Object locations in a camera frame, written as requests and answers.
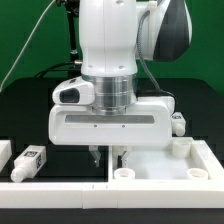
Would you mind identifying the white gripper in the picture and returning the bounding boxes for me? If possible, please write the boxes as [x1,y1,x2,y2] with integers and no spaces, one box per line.
[48,96,175,168]

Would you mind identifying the white square table top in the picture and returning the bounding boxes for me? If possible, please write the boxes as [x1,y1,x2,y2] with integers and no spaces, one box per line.
[107,136,212,183]

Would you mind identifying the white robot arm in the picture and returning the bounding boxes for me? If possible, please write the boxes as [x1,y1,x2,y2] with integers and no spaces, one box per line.
[49,0,192,166]

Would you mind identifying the white U-shaped fence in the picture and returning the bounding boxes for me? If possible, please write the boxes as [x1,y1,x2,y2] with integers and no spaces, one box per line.
[0,146,224,209]

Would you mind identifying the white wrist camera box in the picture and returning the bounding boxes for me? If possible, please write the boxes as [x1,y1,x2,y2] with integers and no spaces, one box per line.
[52,77,95,105]

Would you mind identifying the black cables at base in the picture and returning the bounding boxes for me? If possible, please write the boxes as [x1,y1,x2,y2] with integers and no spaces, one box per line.
[34,59,84,80]

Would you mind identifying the white cable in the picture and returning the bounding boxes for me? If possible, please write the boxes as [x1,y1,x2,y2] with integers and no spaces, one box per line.
[0,0,56,93]

